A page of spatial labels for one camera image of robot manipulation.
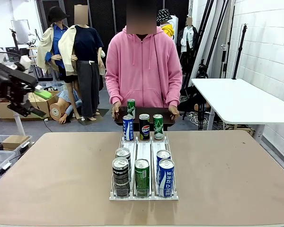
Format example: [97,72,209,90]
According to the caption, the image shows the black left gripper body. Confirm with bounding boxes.
[0,62,39,105]

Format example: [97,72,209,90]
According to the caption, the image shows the green Chilsung cider can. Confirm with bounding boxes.
[127,98,136,120]
[153,114,165,141]
[134,158,151,198]

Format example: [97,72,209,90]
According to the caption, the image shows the black Pepsi can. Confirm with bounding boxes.
[115,148,132,166]
[139,113,151,142]
[112,157,131,198]

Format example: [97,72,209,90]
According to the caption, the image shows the black serving tray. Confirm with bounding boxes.
[113,106,178,126]

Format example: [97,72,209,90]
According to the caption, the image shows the person's right forearm pink sleeve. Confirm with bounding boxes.
[105,73,124,106]

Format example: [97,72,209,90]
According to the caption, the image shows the person's left forearm pink sleeve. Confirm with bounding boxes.
[167,73,183,108]

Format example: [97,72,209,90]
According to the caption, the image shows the person in pink hoodie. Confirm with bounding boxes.
[105,0,183,132]

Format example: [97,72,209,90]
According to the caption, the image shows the person's right hand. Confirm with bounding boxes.
[111,101,122,119]

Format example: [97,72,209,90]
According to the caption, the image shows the person's left hand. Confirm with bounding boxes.
[168,105,180,122]

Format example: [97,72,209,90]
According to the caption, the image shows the lying mannequin torso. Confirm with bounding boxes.
[49,89,83,125]

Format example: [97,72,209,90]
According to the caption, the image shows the large cardboard box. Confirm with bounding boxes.
[0,91,60,119]

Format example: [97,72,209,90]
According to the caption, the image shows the small cardboard box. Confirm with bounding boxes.
[1,134,31,150]

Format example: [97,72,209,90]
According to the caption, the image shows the clear latched storage bin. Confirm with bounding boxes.
[0,150,17,187]
[0,134,33,157]

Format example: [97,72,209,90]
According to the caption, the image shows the black tripod stand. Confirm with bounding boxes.
[9,28,21,56]

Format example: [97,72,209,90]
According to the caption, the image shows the whiteboard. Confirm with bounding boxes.
[11,19,32,45]

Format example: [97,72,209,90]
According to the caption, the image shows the mannequin blue shirt beige coat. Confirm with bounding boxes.
[36,20,80,119]

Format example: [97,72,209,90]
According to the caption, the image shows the mannequin navy shirt cream jacket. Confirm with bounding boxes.
[58,3,107,121]

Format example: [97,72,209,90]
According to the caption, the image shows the black brim hat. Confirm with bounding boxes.
[47,6,71,24]

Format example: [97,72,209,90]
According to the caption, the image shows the blue Pocari Sweat can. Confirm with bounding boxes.
[156,149,171,164]
[158,158,175,198]
[122,115,134,142]

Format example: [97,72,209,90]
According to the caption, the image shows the clear white can dispenser rack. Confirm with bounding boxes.
[108,131,179,201]

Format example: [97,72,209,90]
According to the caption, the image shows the mannequin yellow hoodie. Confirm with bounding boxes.
[160,22,176,40]

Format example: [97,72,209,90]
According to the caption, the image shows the black white patterned bucket hat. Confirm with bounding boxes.
[156,9,173,23]

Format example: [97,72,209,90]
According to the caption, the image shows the figure in white jacket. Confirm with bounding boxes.
[179,17,199,55]

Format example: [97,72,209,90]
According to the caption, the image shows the black folded tripod poles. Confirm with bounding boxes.
[184,0,236,88]

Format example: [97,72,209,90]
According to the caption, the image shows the black light stand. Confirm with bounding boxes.
[231,23,249,80]

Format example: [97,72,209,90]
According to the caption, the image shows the cardboard box under table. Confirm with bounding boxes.
[234,124,254,136]

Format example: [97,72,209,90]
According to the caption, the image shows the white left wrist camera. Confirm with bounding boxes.
[13,55,33,71]

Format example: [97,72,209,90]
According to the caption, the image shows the white cable bundle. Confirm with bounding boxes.
[190,113,213,127]

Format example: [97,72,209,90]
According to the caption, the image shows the black video camera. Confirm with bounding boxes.
[195,60,209,79]

